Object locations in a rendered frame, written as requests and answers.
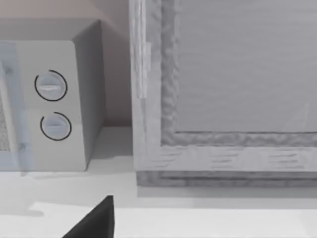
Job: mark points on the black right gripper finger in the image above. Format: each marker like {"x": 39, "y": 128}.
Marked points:
{"x": 99, "y": 220}

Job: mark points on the pale blue microwave knob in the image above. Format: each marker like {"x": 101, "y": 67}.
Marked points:
{"x": 50, "y": 85}
{"x": 56, "y": 126}

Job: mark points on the pale microwave oven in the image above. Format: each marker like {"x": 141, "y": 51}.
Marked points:
{"x": 57, "y": 104}

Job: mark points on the grey cabinet door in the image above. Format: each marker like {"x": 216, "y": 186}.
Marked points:
{"x": 141, "y": 49}

